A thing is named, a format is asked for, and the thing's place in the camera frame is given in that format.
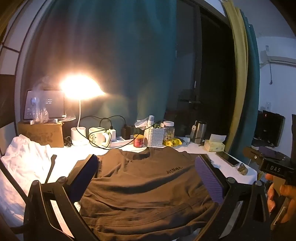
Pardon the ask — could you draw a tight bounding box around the red labelled can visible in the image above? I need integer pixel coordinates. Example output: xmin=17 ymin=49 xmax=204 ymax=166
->
xmin=133 ymin=134 xmax=144 ymax=147

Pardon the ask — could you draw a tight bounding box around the black power adapter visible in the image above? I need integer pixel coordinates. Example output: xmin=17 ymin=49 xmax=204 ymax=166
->
xmin=122 ymin=125 xmax=132 ymax=140

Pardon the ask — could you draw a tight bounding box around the glass jar white lid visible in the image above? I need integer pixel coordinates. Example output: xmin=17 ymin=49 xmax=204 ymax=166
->
xmin=163 ymin=120 xmax=175 ymax=142

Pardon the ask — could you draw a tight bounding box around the white textured table cover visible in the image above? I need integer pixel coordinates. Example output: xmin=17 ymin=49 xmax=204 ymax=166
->
xmin=0 ymin=137 xmax=258 ymax=241

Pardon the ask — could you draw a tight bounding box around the black strap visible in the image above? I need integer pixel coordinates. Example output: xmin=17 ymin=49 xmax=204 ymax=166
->
xmin=44 ymin=155 xmax=57 ymax=185

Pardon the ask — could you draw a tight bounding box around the cardboard box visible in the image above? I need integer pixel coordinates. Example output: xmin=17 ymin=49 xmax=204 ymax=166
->
xmin=18 ymin=121 xmax=65 ymax=148

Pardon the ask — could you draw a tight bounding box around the white air conditioner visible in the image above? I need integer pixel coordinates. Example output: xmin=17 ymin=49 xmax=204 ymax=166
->
xmin=259 ymin=55 xmax=296 ymax=68

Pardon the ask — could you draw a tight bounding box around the thin black cable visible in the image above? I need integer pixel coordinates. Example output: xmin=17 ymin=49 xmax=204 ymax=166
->
xmin=75 ymin=115 xmax=162 ymax=149

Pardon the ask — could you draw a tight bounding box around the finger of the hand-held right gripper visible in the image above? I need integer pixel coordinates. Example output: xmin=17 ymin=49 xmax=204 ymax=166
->
xmin=243 ymin=146 xmax=289 ymax=163

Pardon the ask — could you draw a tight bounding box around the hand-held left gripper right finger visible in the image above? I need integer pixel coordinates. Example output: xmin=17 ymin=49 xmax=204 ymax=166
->
xmin=195 ymin=154 xmax=271 ymax=241

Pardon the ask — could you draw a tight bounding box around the wide teal curtain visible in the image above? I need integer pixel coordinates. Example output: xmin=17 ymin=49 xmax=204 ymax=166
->
xmin=30 ymin=0 xmax=185 ymax=139

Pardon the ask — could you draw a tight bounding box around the white mug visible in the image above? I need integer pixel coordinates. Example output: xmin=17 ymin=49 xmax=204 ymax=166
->
xmin=88 ymin=127 xmax=111 ymax=148

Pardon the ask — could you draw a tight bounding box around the white woven basket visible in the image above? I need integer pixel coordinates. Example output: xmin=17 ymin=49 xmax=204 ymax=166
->
xmin=144 ymin=126 xmax=165 ymax=147

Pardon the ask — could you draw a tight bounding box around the white desk lamp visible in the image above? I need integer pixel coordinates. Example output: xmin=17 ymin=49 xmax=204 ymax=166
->
xmin=59 ymin=74 xmax=107 ymax=146

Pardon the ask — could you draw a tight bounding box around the tissue box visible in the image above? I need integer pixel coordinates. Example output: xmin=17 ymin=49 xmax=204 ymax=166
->
xmin=204 ymin=134 xmax=227 ymax=153

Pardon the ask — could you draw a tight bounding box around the tablet on white stand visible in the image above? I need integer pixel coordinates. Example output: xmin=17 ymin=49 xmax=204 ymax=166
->
xmin=23 ymin=89 xmax=67 ymax=121

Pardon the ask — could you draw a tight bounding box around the steel tumbler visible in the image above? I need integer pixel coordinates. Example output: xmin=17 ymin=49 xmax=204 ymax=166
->
xmin=192 ymin=120 xmax=207 ymax=144

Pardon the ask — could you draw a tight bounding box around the narrow teal curtain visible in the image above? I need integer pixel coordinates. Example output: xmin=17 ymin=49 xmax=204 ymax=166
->
xmin=240 ymin=9 xmax=261 ymax=149

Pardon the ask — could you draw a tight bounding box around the yellow snack packet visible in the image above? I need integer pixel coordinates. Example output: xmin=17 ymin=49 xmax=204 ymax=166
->
xmin=163 ymin=137 xmax=183 ymax=147

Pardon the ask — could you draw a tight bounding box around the clear plastic bag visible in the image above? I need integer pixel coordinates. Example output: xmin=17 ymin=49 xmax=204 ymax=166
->
xmin=31 ymin=79 xmax=50 ymax=124

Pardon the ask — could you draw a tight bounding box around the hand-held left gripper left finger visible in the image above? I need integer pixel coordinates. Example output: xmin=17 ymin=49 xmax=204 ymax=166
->
xmin=10 ymin=153 xmax=100 ymax=241

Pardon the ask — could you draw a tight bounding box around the yellow curtain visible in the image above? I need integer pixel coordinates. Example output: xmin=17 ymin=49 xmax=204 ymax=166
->
xmin=223 ymin=0 xmax=249 ymax=153

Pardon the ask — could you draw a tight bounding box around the dark window black frame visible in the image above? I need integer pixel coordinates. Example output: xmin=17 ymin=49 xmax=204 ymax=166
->
xmin=176 ymin=5 xmax=234 ymax=144

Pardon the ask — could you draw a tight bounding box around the dark brown t-shirt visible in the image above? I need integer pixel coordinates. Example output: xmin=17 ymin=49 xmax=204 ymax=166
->
xmin=79 ymin=147 xmax=220 ymax=241

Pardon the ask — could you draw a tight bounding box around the person's right hand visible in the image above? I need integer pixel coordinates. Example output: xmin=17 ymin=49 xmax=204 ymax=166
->
xmin=265 ymin=174 xmax=296 ymax=223

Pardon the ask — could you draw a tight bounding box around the white power strip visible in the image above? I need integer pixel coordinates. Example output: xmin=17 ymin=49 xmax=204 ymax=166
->
xmin=109 ymin=137 xmax=136 ymax=149

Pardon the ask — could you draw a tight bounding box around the white crumpled garment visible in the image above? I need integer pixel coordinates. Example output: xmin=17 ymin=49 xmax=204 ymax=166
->
xmin=0 ymin=134 xmax=57 ymax=209

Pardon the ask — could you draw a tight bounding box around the white crumpled tissue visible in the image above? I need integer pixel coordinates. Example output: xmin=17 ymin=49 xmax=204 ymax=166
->
xmin=135 ymin=117 xmax=153 ymax=129

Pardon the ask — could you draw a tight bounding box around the smartphone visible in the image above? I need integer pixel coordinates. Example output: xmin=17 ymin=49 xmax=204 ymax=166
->
xmin=216 ymin=151 xmax=240 ymax=167

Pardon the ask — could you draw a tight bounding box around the black monitor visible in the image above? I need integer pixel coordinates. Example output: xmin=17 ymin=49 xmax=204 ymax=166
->
xmin=254 ymin=110 xmax=285 ymax=148

